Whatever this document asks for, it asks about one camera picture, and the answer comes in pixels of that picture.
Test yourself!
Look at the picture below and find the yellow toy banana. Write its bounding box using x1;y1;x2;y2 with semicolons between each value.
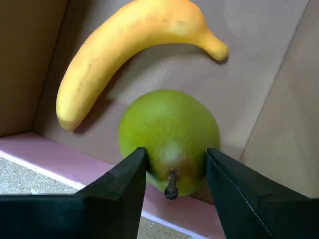
55;0;229;132

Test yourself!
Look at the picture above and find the green toy pear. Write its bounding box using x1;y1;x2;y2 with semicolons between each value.
118;89;221;200

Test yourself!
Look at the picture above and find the pink cardboard box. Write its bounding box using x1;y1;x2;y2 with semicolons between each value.
0;0;319;239

